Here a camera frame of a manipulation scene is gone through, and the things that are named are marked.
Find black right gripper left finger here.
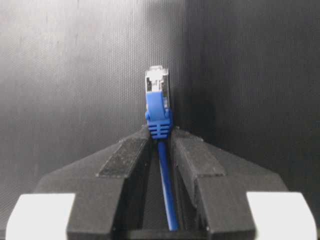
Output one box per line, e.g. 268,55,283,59
37,127,151,237

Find blue LAN cable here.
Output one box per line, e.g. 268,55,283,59
144,65,180,232

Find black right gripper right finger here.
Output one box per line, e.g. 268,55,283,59
169,128,288,237

